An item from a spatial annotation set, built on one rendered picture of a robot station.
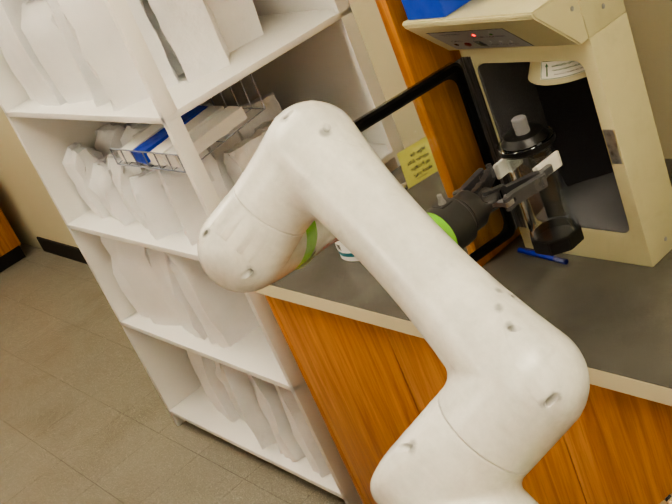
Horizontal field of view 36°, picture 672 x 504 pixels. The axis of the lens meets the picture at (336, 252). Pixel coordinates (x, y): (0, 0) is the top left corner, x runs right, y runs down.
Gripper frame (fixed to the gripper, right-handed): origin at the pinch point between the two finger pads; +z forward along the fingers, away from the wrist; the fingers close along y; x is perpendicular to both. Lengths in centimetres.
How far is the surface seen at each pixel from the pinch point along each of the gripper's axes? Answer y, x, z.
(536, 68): 2.6, -13.8, 11.0
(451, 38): 11.1, -24.8, 1.0
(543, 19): -13.9, -28.2, -1.2
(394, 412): 50, 61, -18
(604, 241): -4.0, 22.1, 8.6
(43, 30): 164, -39, -10
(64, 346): 339, 121, -5
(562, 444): -4, 52, -18
